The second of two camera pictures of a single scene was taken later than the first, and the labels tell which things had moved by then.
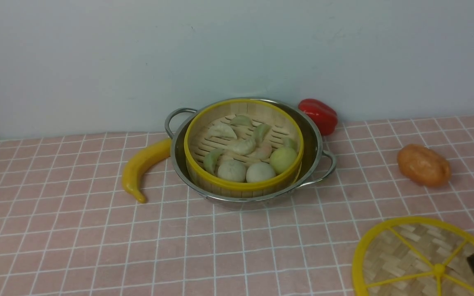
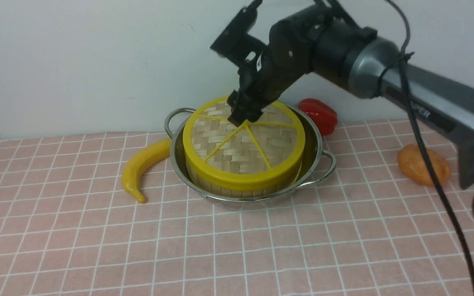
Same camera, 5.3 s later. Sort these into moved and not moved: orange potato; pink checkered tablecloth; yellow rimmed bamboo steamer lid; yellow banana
Moved: yellow rimmed bamboo steamer lid
Not moved: orange potato; pink checkered tablecloth; yellow banana
